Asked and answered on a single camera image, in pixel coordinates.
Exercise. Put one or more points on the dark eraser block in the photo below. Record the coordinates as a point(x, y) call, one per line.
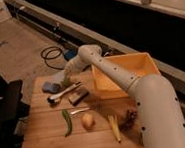
point(76, 97)

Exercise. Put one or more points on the yellow onion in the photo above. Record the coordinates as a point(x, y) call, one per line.
point(88, 121)

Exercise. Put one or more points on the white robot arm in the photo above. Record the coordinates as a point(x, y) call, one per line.
point(162, 121)

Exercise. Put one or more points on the metal fork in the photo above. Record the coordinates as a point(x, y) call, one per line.
point(79, 110)

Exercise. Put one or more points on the yellow corn cob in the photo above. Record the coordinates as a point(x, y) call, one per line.
point(114, 126)

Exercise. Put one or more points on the yellow plastic bin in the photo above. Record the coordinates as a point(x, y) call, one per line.
point(140, 64)

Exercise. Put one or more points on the green plastic cup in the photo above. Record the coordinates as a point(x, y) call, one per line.
point(65, 82)

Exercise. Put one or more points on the blue sponge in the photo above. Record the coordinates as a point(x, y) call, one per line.
point(49, 87)

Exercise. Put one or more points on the green chili pepper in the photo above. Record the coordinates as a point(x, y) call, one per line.
point(67, 118)

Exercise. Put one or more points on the blue power box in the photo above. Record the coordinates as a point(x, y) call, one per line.
point(69, 54)

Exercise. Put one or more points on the black chair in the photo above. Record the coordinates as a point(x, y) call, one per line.
point(11, 109)

